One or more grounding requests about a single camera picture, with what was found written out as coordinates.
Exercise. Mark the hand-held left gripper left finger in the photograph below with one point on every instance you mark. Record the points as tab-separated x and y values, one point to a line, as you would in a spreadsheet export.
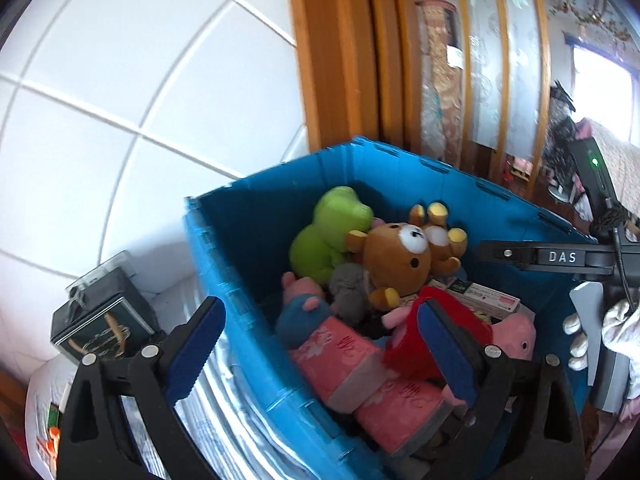
192	355

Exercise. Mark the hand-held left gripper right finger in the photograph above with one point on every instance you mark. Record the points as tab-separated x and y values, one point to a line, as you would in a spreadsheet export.
445	355

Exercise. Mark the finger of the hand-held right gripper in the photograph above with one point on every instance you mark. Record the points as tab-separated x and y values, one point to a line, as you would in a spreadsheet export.
515	255

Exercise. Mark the pink pig plush red dress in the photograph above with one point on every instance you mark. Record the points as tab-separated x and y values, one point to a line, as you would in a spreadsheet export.
400	350

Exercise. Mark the blue plastic crate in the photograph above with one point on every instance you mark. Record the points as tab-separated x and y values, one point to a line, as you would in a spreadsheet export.
240	260

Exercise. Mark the brown bear plush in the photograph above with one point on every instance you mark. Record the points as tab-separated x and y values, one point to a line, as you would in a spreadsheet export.
390	260

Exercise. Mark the yellow plush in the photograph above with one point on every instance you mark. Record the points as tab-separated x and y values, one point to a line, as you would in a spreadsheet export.
51	442

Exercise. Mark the light green frog plush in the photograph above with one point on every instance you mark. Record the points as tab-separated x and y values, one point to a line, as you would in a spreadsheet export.
320	245

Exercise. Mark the striped white blue desktop cloth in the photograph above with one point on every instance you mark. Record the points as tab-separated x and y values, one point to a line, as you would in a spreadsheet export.
42	400

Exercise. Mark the person's right hand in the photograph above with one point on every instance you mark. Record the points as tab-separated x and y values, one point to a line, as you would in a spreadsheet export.
575	335

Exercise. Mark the white box red label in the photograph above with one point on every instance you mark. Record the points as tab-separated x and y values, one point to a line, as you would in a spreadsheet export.
490	300

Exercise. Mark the black gift box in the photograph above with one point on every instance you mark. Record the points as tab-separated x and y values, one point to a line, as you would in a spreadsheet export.
90	320

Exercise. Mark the pig plush blue shirt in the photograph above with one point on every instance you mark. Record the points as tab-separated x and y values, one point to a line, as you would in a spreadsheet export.
300	320

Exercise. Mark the grey plush toy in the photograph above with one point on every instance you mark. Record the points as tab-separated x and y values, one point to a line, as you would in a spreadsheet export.
347	290

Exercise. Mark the rolled patterned carpet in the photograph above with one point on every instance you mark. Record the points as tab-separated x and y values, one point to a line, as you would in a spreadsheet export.
442	85

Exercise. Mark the frosted glass sliding door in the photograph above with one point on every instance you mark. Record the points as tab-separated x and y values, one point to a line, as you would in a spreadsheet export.
515	60

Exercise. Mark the wooden door frame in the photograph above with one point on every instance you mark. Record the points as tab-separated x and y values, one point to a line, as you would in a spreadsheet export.
330	60

